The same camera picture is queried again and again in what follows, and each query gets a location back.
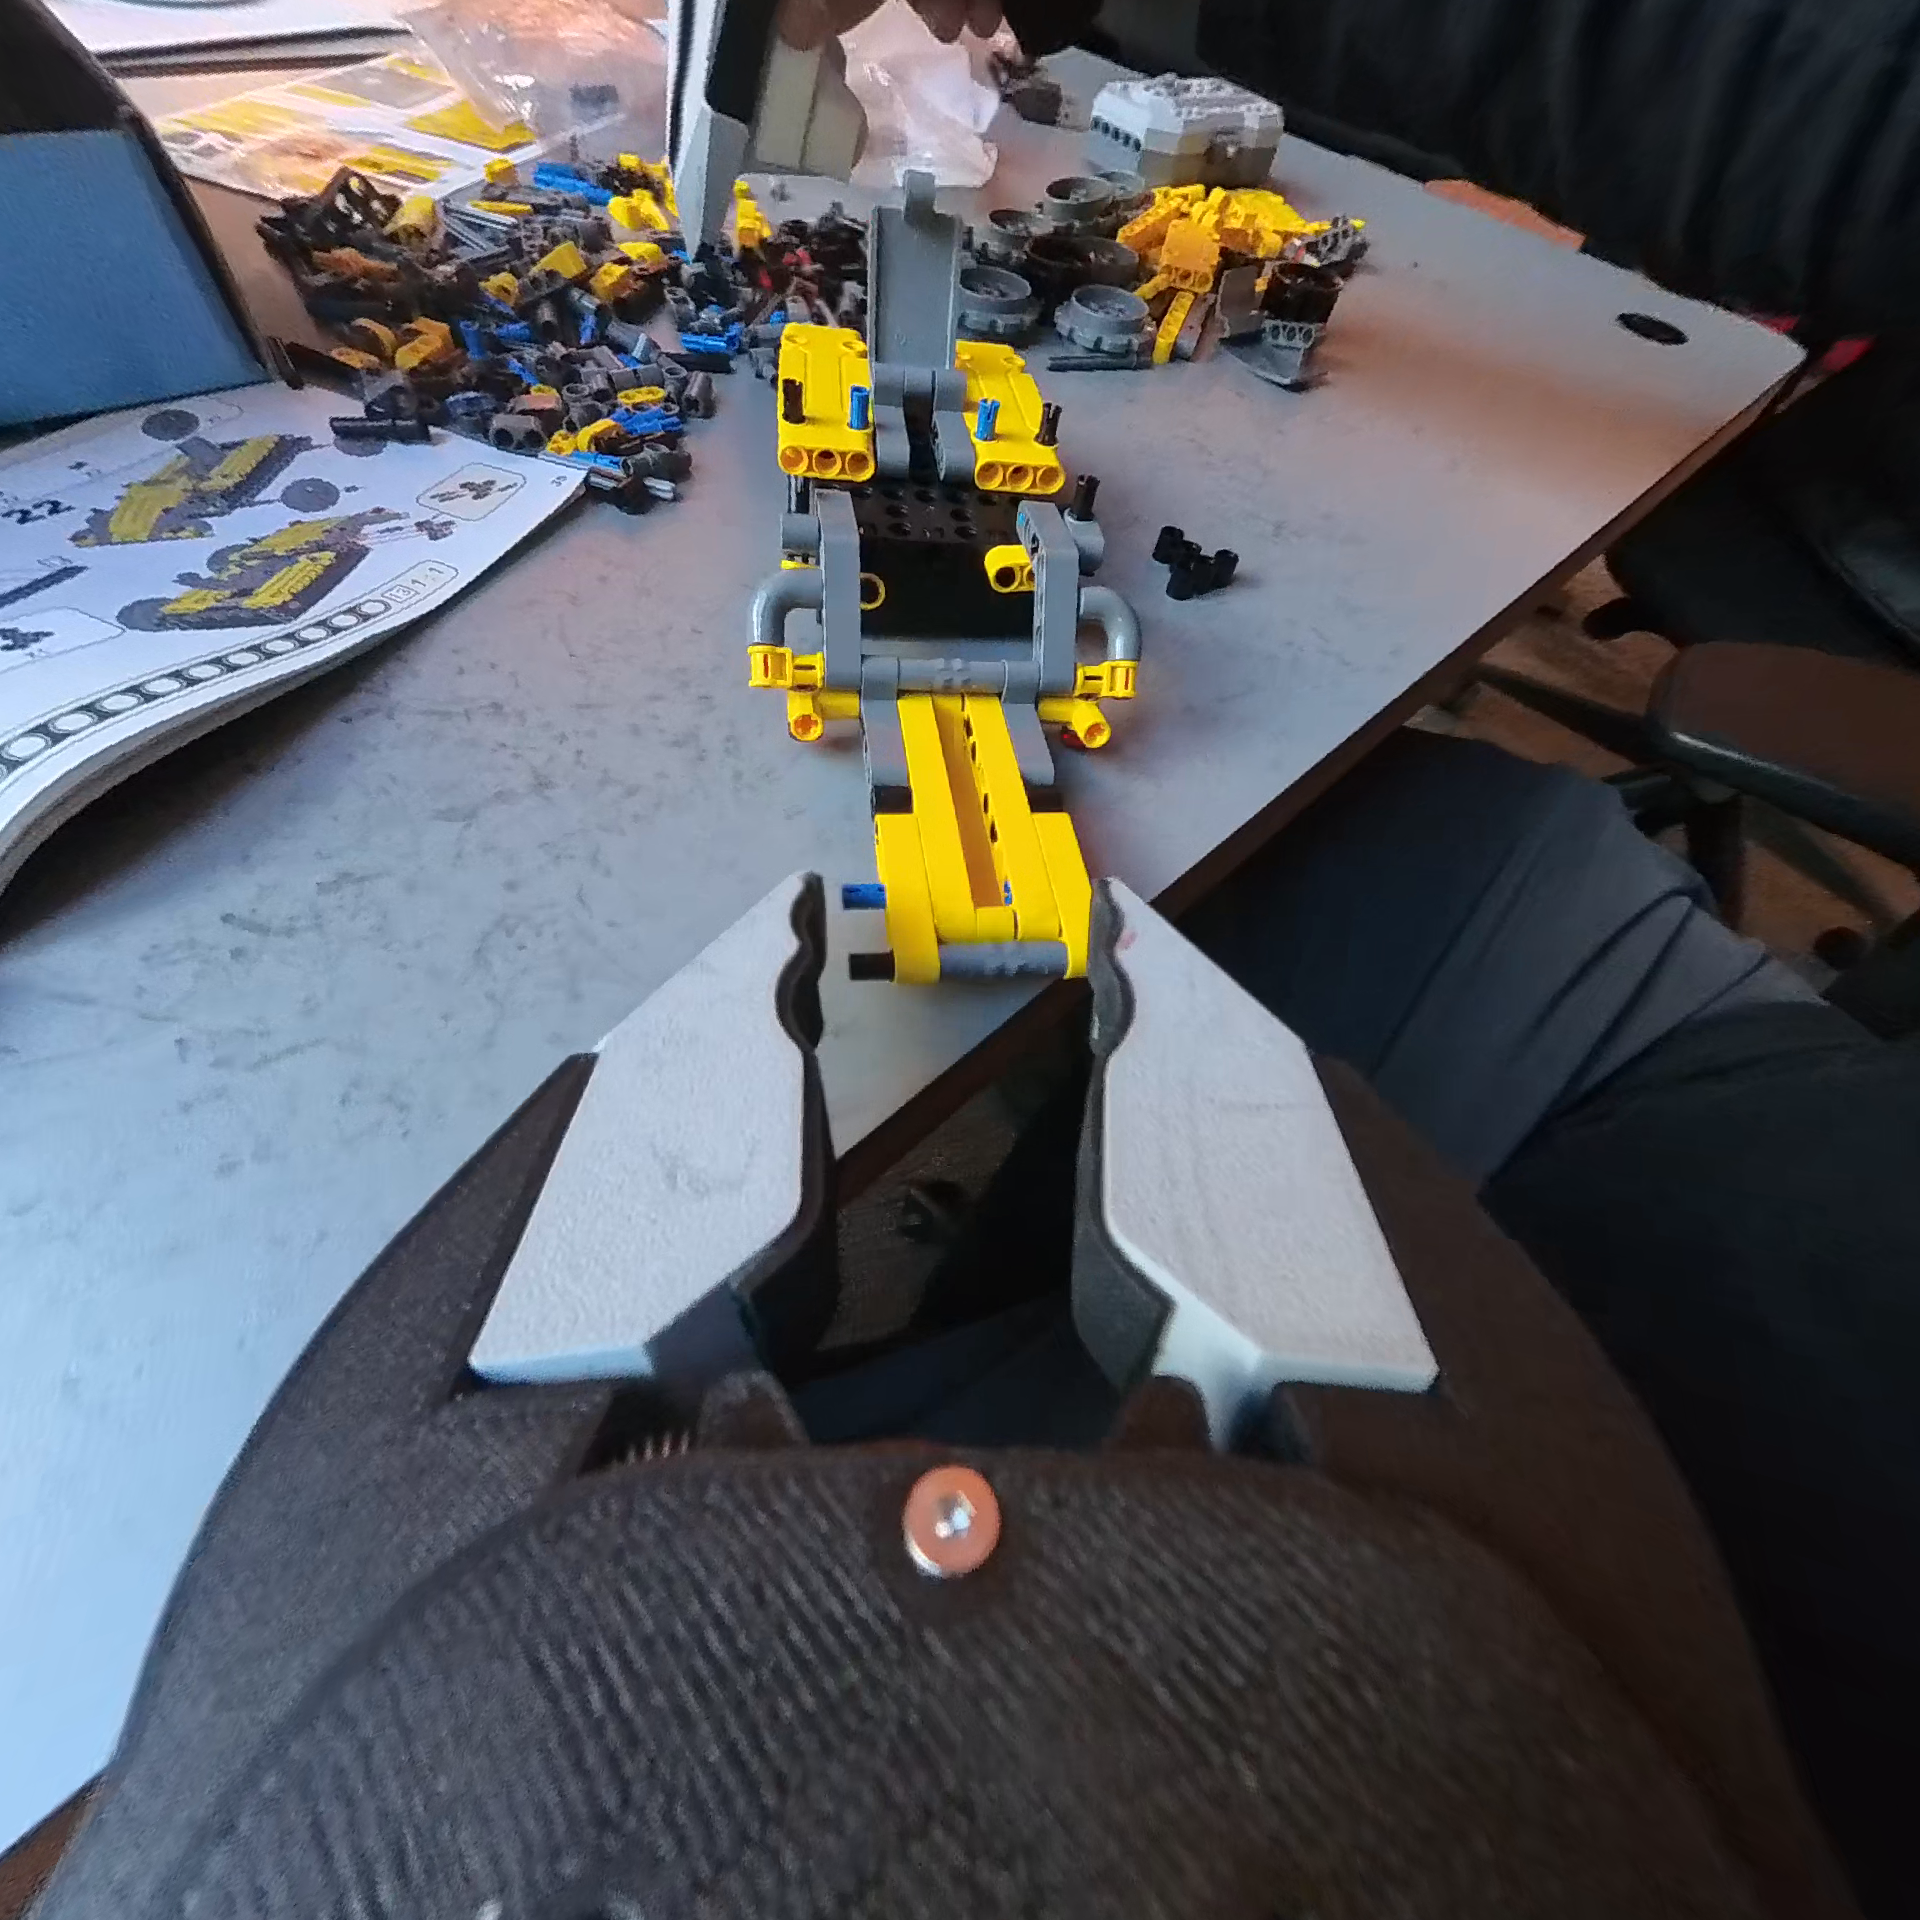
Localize clear plastic bag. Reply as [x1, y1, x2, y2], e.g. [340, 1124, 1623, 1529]
[838, 28, 1009, 184]
[403, 0, 676, 95]

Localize grey desk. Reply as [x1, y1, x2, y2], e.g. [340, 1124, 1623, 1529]
[0, 45, 1809, 1849]

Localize black office chair with armrest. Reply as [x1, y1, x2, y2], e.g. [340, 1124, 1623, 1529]
[1478, 643, 1920, 1035]

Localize dark blue cardboard box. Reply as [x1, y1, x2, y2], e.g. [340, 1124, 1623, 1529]
[0, 0, 277, 448]

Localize person's grey trouser legs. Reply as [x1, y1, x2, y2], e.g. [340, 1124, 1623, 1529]
[1169, 731, 1827, 1194]

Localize grey battery box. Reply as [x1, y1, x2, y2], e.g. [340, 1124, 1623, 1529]
[1088, 71, 1293, 191]

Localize white paper sheet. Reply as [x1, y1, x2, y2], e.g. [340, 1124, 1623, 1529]
[47, 0, 416, 69]

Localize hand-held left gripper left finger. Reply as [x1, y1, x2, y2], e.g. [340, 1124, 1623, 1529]
[468, 873, 838, 1388]

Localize white instruction booklet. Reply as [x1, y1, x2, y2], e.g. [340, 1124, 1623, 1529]
[0, 377, 591, 889]

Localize person's right forearm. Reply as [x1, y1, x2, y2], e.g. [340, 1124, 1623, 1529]
[1003, 0, 1920, 356]

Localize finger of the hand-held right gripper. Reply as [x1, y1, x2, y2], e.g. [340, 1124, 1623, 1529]
[667, 0, 755, 262]
[746, 32, 872, 177]

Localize yellow toy brick vehicle model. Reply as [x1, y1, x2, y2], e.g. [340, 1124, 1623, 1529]
[746, 170, 1152, 986]

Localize person's right hand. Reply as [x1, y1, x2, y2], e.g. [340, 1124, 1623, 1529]
[778, 0, 1012, 48]

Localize yellow sticker sheet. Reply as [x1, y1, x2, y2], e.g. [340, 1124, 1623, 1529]
[149, 52, 545, 201]

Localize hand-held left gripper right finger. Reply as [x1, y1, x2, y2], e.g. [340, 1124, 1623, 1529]
[1075, 877, 1444, 1457]

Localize pile of small brick parts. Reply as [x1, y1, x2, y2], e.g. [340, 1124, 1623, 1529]
[255, 150, 845, 523]

